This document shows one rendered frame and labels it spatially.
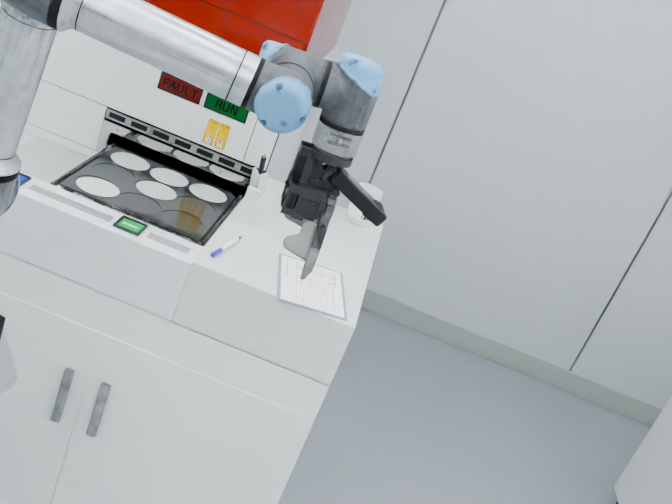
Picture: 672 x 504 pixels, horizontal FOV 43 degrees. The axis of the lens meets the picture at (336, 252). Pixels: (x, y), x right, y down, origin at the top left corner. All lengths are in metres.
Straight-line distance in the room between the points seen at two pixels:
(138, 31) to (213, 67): 0.11
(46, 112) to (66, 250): 0.72
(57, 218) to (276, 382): 0.55
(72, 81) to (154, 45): 1.21
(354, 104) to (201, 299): 0.61
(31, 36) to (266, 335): 0.74
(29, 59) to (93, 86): 0.98
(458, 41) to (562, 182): 0.75
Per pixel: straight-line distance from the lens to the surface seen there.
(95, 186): 2.07
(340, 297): 1.79
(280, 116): 1.18
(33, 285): 1.87
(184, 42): 1.19
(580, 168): 3.79
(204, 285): 1.73
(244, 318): 1.74
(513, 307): 4.00
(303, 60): 1.30
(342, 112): 1.32
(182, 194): 2.17
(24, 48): 1.39
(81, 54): 2.37
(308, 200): 1.37
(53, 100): 2.43
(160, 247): 1.74
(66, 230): 1.79
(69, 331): 1.88
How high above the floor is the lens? 1.74
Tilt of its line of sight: 23 degrees down
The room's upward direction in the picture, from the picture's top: 22 degrees clockwise
